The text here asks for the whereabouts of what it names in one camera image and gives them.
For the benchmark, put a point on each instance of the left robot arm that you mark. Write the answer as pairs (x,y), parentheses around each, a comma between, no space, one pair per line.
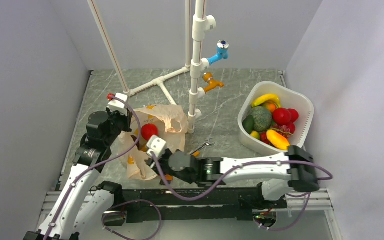
(66,220)

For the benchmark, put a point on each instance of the orange handled screwdriver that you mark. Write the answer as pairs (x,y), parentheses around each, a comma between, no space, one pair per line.
(195,154)

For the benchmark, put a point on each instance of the fake orange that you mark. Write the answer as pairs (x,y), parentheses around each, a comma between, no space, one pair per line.
(270,106)

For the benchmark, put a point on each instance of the green fake melon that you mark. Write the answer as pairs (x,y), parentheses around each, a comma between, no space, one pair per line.
(262,118)

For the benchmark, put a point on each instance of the orange plastic bag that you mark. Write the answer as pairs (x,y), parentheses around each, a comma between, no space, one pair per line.
(172,124)

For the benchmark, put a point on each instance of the yellow fake mango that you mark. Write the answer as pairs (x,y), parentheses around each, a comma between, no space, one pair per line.
(277,140)

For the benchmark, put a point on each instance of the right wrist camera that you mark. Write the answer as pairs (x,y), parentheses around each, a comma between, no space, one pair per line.
(156,145)

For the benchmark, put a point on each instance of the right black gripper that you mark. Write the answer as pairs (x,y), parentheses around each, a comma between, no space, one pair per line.
(151,161)

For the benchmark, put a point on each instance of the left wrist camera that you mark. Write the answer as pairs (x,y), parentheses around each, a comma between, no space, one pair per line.
(114,103)

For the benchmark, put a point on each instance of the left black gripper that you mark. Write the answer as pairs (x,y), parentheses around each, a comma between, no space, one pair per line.
(127,119)

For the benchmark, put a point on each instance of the red fake tomato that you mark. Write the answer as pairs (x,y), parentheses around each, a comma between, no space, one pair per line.
(294,114)

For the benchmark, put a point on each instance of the yellow fake lemon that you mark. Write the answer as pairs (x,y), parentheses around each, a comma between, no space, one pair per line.
(255,135)

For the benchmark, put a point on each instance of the black orange hex key set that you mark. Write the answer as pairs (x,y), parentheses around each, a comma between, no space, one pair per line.
(168,178)

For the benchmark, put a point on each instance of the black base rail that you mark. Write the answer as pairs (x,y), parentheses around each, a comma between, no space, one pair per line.
(240,203)

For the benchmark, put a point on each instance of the yellow fake banana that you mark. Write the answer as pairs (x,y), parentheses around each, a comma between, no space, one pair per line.
(265,98)

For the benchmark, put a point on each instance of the blue tap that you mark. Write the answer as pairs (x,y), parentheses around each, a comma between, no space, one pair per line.
(222,52)

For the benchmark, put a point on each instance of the dark red fake apple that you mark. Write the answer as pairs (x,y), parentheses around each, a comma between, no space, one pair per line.
(135,139)

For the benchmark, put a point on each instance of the green fake avocado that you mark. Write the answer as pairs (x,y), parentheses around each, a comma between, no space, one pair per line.
(248,124)

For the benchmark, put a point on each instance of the orange tap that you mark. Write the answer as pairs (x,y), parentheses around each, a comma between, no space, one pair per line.
(211,82)

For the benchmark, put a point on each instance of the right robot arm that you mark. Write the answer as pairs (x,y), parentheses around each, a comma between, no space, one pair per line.
(281,173)

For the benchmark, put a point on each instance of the bright red fake apple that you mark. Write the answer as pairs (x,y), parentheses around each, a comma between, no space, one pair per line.
(148,130)

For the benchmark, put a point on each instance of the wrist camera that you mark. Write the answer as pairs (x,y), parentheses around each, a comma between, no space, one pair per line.
(114,103)
(156,145)

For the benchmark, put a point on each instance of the silver combination wrench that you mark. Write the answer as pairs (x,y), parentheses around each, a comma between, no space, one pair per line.
(208,142)

